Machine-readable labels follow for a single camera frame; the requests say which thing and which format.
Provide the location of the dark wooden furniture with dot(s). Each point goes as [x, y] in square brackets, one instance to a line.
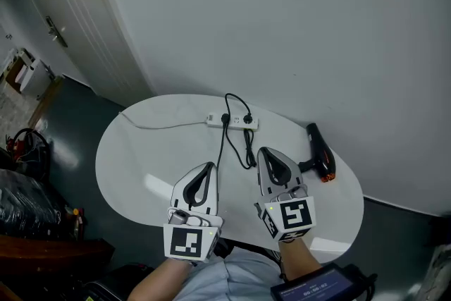
[49, 252]

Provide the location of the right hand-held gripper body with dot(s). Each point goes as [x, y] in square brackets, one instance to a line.
[296, 215]

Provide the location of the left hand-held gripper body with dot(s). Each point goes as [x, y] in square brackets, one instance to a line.
[185, 241]

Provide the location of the white power strip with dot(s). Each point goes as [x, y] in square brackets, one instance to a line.
[215, 120]

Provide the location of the person's light blue shirt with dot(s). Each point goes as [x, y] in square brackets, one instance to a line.
[232, 278]

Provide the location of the white door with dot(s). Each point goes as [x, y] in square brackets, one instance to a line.
[91, 28]

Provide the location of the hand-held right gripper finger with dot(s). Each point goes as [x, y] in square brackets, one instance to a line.
[294, 169]
[262, 179]

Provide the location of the white plastic appliance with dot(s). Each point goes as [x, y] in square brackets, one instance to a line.
[35, 77]

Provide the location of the brown wooden board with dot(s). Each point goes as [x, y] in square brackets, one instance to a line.
[46, 100]

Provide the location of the person's right forearm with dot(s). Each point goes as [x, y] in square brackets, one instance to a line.
[297, 257]

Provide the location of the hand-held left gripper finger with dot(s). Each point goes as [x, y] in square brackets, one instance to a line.
[213, 194]
[178, 192]

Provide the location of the person's left forearm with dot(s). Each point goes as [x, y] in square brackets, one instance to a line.
[158, 280]

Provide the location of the black wrist-worn screen device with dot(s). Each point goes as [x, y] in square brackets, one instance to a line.
[310, 287]

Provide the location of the black and orange hair dryer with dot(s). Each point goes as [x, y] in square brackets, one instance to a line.
[322, 155]

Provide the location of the black plastic bag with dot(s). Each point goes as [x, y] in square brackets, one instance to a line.
[24, 204]

